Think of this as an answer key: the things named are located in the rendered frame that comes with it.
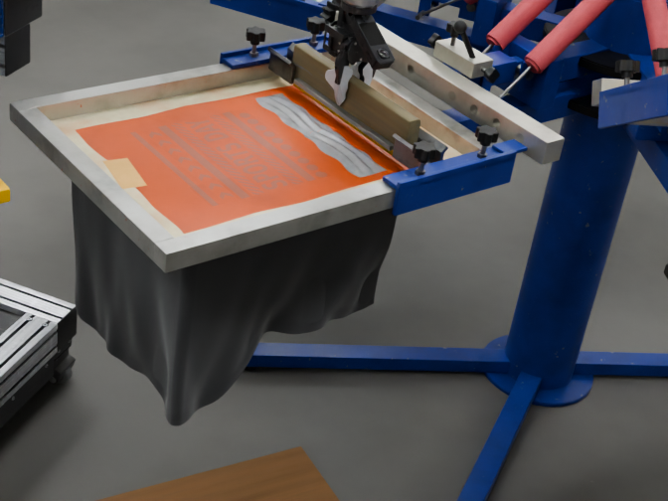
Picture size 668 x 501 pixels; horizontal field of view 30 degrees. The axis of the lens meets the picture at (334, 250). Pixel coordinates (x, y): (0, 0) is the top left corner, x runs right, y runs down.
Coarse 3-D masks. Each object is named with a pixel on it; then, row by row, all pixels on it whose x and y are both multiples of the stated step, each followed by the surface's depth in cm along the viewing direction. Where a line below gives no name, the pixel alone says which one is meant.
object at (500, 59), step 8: (488, 56) 273; (496, 56) 274; (504, 56) 275; (496, 64) 270; (504, 64) 271; (512, 64) 273; (504, 72) 273; (512, 72) 274; (472, 80) 267; (480, 80) 269; (496, 80) 272; (504, 80) 274; (512, 80) 276
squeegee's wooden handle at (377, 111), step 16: (304, 48) 260; (304, 64) 260; (320, 64) 255; (304, 80) 261; (320, 80) 257; (352, 80) 249; (352, 96) 249; (368, 96) 245; (384, 96) 245; (352, 112) 251; (368, 112) 246; (384, 112) 242; (400, 112) 240; (384, 128) 244; (400, 128) 240; (416, 128) 239
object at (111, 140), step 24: (240, 96) 260; (288, 96) 263; (120, 120) 245; (144, 120) 246; (168, 120) 247; (264, 120) 253; (336, 120) 257; (96, 144) 236; (120, 144) 237; (144, 168) 230
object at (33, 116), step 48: (48, 96) 242; (96, 96) 245; (144, 96) 252; (48, 144) 228; (480, 144) 248; (96, 192) 216; (384, 192) 227; (144, 240) 206; (192, 240) 206; (240, 240) 210
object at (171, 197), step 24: (312, 144) 247; (360, 144) 249; (336, 168) 240; (408, 168) 243; (144, 192) 223; (168, 192) 224; (192, 192) 225; (288, 192) 230; (312, 192) 231; (168, 216) 217; (192, 216) 218; (216, 216) 219; (240, 216) 220
